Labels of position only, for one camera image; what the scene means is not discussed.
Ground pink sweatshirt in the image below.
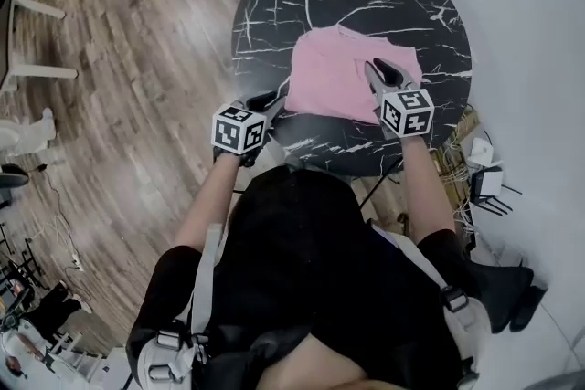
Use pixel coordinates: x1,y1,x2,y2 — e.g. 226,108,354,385
283,23,424,125

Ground cardboard box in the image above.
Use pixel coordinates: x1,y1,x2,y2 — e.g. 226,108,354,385
437,103,482,203

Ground white-legged dark-top desk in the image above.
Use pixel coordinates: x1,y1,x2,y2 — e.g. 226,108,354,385
0,0,80,98

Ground person's left forearm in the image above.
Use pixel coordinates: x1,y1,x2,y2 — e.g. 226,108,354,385
173,152,242,253

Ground person's black top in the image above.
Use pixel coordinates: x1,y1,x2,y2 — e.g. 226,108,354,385
125,166,482,390

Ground person's right forearm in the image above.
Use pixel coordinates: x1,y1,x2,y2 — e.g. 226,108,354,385
399,133,458,242

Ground white square router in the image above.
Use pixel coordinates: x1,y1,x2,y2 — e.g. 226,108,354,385
464,135,495,169

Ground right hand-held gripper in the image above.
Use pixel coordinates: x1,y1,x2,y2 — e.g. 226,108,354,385
363,56,436,142

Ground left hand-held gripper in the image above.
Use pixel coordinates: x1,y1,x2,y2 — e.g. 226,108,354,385
210,77,293,157

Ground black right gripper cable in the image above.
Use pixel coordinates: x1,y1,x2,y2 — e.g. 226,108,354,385
357,158,404,212

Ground grey shoulder harness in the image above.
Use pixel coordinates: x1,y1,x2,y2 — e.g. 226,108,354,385
135,223,493,387

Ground black office chair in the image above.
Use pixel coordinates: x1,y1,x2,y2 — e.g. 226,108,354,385
473,261,550,335

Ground white work table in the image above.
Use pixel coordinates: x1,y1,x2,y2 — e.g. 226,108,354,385
0,314,124,390

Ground white router black antennas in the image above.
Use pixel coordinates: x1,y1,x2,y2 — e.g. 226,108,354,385
468,165,524,217

